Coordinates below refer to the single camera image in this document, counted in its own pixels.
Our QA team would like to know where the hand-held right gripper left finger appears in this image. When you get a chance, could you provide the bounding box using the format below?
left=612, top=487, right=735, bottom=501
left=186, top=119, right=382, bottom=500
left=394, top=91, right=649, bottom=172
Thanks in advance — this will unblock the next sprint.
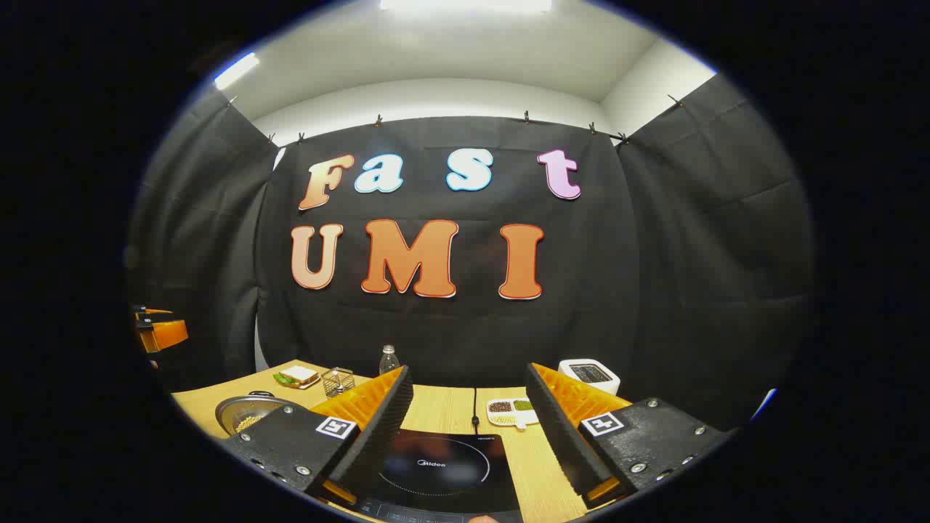
left=220, top=365, right=415, bottom=507

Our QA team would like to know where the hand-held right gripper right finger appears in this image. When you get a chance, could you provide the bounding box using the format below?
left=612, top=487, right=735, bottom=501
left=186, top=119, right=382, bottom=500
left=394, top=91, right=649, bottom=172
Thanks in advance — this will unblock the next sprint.
left=525, top=362, right=731, bottom=509

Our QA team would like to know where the black induction cooktop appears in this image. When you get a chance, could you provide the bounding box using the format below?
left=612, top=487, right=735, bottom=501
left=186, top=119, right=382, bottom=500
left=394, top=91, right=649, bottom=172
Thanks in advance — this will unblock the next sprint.
left=349, top=429, right=524, bottom=523

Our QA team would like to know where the stainless steel pot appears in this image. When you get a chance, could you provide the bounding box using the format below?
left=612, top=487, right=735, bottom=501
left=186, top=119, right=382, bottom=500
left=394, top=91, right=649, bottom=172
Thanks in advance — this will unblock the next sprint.
left=215, top=392, right=299, bottom=437

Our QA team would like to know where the white divided seasoning dish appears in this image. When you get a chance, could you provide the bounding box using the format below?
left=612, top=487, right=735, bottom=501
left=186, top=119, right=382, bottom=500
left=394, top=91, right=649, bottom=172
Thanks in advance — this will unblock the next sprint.
left=486, top=397, right=540, bottom=431

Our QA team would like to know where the white toaster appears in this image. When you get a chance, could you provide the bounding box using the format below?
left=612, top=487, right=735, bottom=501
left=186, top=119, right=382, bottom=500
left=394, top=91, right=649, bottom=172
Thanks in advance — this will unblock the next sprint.
left=558, top=358, right=621, bottom=397

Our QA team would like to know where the sandwich with lettuce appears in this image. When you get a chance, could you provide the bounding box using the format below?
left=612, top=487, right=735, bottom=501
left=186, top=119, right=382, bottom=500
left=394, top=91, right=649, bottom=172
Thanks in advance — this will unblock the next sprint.
left=273, top=365, right=319, bottom=388

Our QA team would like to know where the black backdrop cloth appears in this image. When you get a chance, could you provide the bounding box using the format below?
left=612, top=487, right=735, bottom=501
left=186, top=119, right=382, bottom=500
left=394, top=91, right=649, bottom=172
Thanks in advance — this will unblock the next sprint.
left=127, top=73, right=814, bottom=429

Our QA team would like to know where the ceiling light panel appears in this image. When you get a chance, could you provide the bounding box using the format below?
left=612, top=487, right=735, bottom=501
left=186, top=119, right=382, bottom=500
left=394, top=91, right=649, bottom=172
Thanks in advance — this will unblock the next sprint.
left=378, top=0, right=553, bottom=13
left=213, top=52, right=260, bottom=90

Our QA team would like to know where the metal wire holder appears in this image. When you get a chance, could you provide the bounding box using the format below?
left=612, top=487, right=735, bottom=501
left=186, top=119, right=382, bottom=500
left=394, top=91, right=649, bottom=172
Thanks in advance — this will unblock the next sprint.
left=322, top=368, right=357, bottom=398

